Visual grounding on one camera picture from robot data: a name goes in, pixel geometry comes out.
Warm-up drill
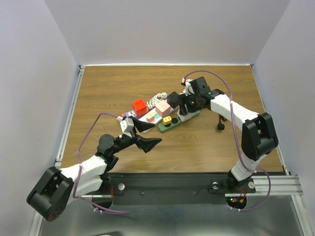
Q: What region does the pink cube socket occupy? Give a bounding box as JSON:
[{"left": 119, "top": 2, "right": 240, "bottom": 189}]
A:
[{"left": 155, "top": 100, "right": 171, "bottom": 118}]

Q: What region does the pink orange charger cube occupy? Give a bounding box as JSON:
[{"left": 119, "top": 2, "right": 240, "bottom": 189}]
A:
[{"left": 146, "top": 113, "right": 155, "bottom": 122}]

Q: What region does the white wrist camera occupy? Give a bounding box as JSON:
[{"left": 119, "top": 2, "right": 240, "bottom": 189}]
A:
[
  {"left": 116, "top": 115, "right": 134, "bottom": 137},
  {"left": 180, "top": 78, "right": 194, "bottom": 96}
]

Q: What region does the white cube adapter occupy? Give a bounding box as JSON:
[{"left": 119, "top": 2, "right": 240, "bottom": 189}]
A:
[{"left": 177, "top": 111, "right": 200, "bottom": 122}]

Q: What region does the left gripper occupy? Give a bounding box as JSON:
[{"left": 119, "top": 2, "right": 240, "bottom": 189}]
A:
[{"left": 111, "top": 116, "right": 161, "bottom": 154}]

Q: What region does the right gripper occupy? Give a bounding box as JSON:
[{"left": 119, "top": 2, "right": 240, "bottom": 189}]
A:
[{"left": 177, "top": 91, "right": 202, "bottom": 116}]

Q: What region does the green power strip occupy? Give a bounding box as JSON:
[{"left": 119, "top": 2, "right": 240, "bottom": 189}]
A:
[{"left": 158, "top": 114, "right": 193, "bottom": 133}]

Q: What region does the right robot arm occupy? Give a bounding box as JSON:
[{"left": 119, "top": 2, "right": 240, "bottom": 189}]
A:
[{"left": 131, "top": 77, "right": 279, "bottom": 192}]

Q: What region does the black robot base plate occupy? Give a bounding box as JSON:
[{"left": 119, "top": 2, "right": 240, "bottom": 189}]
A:
[{"left": 81, "top": 172, "right": 256, "bottom": 206}]

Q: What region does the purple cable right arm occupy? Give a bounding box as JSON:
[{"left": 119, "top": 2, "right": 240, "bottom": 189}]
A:
[{"left": 183, "top": 70, "right": 271, "bottom": 212}]

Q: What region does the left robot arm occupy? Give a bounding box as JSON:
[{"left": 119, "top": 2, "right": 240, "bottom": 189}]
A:
[{"left": 27, "top": 134, "right": 162, "bottom": 221}]

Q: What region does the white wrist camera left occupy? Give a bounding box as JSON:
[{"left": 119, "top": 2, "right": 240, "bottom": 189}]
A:
[{"left": 116, "top": 115, "right": 134, "bottom": 137}]

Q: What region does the black power cord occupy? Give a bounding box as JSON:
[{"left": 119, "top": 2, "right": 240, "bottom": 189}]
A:
[{"left": 216, "top": 114, "right": 227, "bottom": 130}]

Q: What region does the aluminium table edge rail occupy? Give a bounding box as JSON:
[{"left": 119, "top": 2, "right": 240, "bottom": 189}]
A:
[{"left": 54, "top": 65, "right": 85, "bottom": 169}]

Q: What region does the red cube socket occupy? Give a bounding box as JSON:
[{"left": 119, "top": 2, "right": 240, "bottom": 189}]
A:
[{"left": 132, "top": 99, "right": 148, "bottom": 117}]

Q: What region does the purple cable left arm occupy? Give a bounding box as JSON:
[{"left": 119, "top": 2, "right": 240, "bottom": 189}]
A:
[{"left": 72, "top": 112, "right": 131, "bottom": 215}]

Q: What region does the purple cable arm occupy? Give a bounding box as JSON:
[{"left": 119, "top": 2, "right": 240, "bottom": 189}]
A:
[
  {"left": 183, "top": 70, "right": 271, "bottom": 212},
  {"left": 72, "top": 112, "right": 131, "bottom": 215}
]

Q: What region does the black cube adapter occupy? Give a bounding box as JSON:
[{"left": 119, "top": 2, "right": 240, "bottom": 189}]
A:
[{"left": 167, "top": 91, "right": 179, "bottom": 109}]

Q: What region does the purple power strip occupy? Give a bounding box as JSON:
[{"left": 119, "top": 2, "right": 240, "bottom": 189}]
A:
[{"left": 116, "top": 110, "right": 138, "bottom": 122}]

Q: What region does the yellow green charger plug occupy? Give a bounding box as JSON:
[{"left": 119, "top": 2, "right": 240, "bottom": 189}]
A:
[{"left": 162, "top": 116, "right": 172, "bottom": 125}]

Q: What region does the white coiled power cable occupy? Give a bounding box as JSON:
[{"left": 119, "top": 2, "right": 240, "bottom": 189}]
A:
[{"left": 146, "top": 92, "right": 169, "bottom": 110}]

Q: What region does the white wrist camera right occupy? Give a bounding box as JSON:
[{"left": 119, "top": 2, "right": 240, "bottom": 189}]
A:
[{"left": 180, "top": 78, "right": 194, "bottom": 96}]

